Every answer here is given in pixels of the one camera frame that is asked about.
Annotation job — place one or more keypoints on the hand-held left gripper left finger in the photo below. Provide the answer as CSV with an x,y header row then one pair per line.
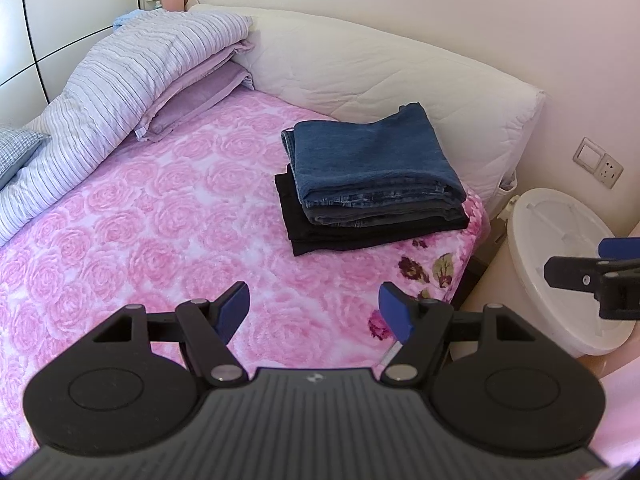
x,y
232,310

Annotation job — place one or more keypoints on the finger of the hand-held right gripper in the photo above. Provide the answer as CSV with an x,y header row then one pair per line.
x,y
570,272
620,247

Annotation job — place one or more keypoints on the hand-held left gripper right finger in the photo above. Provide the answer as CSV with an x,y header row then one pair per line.
x,y
395,310

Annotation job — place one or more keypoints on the blue denim jeans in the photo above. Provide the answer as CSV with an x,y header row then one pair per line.
x,y
370,150

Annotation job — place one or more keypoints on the white lidded bucket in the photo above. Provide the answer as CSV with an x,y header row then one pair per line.
x,y
550,230

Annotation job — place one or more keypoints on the folded black pants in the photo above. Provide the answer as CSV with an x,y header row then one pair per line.
x,y
325,240

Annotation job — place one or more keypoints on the pink floral blanket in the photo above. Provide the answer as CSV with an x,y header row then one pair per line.
x,y
150,210

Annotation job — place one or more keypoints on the pink pillow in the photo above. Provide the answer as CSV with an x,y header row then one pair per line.
x,y
200,95

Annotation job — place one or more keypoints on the white headboard cushion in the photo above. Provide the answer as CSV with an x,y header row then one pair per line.
x,y
375,75

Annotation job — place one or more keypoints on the white striped quilt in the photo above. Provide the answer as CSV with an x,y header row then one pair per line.
x,y
125,70

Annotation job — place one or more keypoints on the grey checkered pillow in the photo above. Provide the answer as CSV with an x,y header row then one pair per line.
x,y
17,152

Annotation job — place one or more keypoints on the light blue cloth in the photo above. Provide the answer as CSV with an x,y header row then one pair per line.
x,y
125,19

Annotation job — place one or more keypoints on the white panelled wardrobe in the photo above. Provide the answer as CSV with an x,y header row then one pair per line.
x,y
60,20

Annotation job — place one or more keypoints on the white wall socket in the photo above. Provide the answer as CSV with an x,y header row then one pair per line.
x,y
609,172

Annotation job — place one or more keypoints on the wall light switch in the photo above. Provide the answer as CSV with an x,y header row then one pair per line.
x,y
587,152

